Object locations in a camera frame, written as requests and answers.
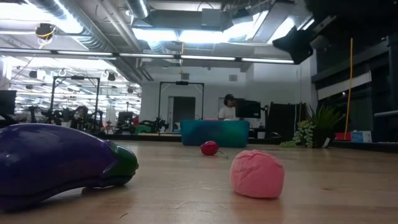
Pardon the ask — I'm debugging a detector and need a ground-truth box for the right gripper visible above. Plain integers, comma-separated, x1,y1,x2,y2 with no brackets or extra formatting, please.
272,0,374,65

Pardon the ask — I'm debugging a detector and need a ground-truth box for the teal plastic tupperware container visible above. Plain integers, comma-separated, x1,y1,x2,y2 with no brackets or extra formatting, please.
180,119,251,148

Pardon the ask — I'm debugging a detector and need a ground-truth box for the black panel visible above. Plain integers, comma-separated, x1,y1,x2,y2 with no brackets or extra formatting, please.
267,101,308,139

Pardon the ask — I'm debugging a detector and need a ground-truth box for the black television screen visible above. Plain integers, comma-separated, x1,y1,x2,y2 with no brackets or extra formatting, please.
235,99,262,119

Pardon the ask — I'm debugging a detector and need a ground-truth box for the green leafy toy vegetable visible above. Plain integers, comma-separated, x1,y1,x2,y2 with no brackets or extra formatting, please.
279,103,346,149

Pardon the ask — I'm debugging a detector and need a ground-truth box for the grey ceiling unit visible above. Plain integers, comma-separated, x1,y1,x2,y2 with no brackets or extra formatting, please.
200,7,223,27

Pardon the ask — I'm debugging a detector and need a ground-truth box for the long ceiling light bar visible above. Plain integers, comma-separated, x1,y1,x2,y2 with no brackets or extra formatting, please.
0,46,295,65

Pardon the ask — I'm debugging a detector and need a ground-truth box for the person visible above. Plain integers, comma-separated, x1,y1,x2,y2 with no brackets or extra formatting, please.
218,93,240,121
73,105,91,130

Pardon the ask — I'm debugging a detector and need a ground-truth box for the red box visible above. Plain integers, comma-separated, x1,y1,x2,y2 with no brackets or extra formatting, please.
335,131,353,142

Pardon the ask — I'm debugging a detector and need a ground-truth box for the blue and white box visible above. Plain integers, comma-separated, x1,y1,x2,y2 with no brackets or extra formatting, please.
351,130,373,144

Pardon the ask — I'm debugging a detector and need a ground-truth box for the red toy cherry with stem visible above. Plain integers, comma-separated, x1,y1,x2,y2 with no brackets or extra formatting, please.
200,140,229,159

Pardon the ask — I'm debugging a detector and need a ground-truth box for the pink toy peach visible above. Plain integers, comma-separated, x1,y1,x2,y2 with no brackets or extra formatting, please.
229,149,285,199

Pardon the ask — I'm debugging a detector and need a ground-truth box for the purple toy eggplant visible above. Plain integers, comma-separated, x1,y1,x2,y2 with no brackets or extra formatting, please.
0,123,139,211

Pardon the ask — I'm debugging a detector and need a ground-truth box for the black computer monitor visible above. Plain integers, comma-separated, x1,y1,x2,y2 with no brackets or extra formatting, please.
0,90,17,115

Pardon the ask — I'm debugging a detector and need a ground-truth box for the orange-yellow cord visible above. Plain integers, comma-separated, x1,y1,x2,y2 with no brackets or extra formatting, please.
343,37,354,141

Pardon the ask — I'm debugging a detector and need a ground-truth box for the black robot rig frame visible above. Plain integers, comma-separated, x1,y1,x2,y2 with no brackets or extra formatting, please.
158,80,205,125
49,75,101,125

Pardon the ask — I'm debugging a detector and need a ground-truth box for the silver ceiling duct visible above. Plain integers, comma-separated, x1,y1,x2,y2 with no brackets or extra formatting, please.
126,0,150,19

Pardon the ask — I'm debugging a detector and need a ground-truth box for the round ceiling camera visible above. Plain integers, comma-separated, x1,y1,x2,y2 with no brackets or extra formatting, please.
34,22,57,41

